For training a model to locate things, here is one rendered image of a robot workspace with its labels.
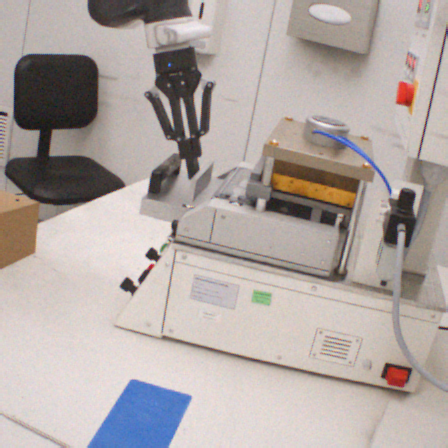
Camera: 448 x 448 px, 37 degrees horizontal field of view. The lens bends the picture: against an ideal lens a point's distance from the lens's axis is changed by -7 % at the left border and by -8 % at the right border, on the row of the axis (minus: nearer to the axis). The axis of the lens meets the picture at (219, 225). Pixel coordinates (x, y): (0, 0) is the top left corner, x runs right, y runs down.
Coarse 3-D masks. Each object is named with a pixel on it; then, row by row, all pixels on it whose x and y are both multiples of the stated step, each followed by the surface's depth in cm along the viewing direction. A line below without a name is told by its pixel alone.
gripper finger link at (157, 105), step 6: (150, 96) 124; (150, 102) 124; (156, 102) 124; (156, 108) 124; (162, 108) 126; (156, 114) 125; (162, 114) 125; (162, 120) 125; (168, 120) 126; (162, 126) 125; (168, 126) 125; (168, 132) 125; (168, 138) 126
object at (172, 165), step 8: (168, 160) 129; (176, 160) 131; (160, 168) 123; (168, 168) 125; (176, 168) 132; (152, 176) 122; (160, 176) 122; (152, 184) 122; (160, 184) 122; (152, 192) 123
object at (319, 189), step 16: (288, 176) 115; (304, 176) 117; (320, 176) 119; (336, 176) 121; (272, 192) 116; (288, 192) 116; (304, 192) 115; (320, 192) 114; (336, 192) 114; (352, 192) 113; (320, 208) 115; (336, 208) 114
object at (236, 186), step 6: (240, 168) 135; (234, 174) 130; (240, 174) 131; (246, 174) 132; (234, 180) 127; (240, 180) 127; (246, 180) 128; (228, 186) 122; (234, 186) 123; (240, 186) 124; (222, 192) 119; (228, 192) 119; (234, 192) 120; (240, 192) 120
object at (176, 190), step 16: (208, 160) 134; (176, 176) 135; (208, 176) 132; (160, 192) 124; (176, 192) 125; (192, 192) 121; (208, 192) 129; (144, 208) 120; (160, 208) 119; (176, 208) 119
